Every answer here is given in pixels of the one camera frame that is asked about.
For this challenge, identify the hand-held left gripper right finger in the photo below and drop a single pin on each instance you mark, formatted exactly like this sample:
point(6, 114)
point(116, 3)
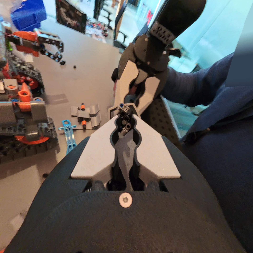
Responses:
point(158, 158)

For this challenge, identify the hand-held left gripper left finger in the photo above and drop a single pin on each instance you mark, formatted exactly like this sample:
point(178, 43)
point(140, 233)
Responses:
point(92, 158)

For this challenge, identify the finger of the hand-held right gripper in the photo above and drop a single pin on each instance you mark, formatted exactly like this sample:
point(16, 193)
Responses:
point(152, 87)
point(126, 73)

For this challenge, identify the blue plastic separator tool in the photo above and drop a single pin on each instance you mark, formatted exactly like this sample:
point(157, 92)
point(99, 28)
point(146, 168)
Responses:
point(69, 134)

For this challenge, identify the black studded panel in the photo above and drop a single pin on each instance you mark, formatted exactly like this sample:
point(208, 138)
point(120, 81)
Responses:
point(158, 118)

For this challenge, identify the black office chair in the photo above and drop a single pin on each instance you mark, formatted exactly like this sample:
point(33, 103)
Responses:
point(120, 29)

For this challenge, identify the grey flap assembly orange bushes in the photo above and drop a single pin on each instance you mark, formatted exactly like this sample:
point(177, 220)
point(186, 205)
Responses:
point(87, 115)

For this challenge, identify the person's torso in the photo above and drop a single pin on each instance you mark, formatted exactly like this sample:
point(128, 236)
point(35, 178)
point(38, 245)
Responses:
point(227, 158)

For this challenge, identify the grey orange tracked toy robot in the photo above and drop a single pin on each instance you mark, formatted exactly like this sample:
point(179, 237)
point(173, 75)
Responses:
point(23, 118)

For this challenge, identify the robot kit box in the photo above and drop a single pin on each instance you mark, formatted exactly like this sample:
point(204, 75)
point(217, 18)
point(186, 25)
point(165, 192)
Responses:
point(69, 15)

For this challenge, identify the blue storage bin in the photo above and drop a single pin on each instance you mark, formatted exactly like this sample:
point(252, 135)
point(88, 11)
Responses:
point(27, 13)

